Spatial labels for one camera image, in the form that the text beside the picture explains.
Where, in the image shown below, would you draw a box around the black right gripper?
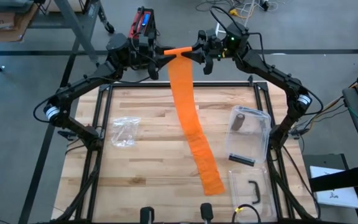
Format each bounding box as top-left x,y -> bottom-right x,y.
181,29 -> 227,65

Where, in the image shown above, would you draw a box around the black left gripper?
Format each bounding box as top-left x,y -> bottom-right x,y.
131,32 -> 180,68

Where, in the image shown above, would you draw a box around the orange elastic bandage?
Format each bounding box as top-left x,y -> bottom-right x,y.
163,46 -> 226,197

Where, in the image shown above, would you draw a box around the brown elastic bandage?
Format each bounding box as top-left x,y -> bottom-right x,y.
231,113 -> 246,131

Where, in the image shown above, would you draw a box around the clear plastic storage box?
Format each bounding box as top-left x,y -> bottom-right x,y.
224,105 -> 272,168

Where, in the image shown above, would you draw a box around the white T-shaped pipe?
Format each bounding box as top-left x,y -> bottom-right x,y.
214,0 -> 256,37

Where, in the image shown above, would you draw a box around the red black power station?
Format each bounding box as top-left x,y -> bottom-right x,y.
126,6 -> 158,41

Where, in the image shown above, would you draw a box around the clear plastic bag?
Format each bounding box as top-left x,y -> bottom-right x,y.
110,116 -> 141,147

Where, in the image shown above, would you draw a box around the grey workbench with casters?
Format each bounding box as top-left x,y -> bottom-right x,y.
51,0 -> 116,75

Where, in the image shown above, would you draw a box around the brown cardboard sheet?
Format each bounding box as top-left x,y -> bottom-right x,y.
0,4 -> 39,44

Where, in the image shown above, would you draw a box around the black flat beam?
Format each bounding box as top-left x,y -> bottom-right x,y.
308,164 -> 358,192

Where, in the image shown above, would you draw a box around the white papers on side table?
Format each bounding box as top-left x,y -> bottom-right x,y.
309,166 -> 358,208

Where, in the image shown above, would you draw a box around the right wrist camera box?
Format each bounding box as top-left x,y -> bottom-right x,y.
203,55 -> 214,76

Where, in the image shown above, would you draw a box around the tangle of floor cables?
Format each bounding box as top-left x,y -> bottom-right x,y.
196,0 -> 279,19

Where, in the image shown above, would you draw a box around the black aluminium rig frame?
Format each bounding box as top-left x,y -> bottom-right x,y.
50,74 -> 319,224

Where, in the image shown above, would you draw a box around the clear lid with black handle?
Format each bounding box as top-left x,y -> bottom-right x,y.
228,166 -> 277,223

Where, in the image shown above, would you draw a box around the black cable with yellow tag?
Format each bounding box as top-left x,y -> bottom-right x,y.
231,203 -> 262,224

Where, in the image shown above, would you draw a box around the black teleoperation handle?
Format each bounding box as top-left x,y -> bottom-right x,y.
200,202 -> 214,224
139,206 -> 156,224

